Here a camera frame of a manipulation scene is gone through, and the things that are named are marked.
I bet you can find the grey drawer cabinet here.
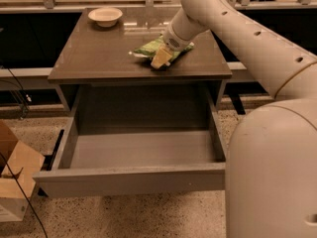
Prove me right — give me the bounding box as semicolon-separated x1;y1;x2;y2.
48;6;233;113

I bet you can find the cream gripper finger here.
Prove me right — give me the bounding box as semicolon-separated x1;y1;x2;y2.
151;45;173;68

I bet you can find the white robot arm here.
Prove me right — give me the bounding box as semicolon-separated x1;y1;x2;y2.
158;0;317;238

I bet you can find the green jalapeno chip bag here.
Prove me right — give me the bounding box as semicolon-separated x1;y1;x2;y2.
129;36;194;65

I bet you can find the white paper bowl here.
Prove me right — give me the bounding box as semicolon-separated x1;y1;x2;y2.
88;7;123;28

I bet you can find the open grey top drawer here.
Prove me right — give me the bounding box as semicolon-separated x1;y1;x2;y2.
34;83;225;197

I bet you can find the black drawer rail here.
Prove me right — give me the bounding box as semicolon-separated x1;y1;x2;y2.
37;128;65;197

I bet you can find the black cable left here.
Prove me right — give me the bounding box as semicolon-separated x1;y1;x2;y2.
0;152;50;238

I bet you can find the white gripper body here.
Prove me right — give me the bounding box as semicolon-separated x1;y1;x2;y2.
162;25;189;52

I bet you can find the brown cardboard box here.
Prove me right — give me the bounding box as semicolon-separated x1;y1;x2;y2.
0;121;45;222

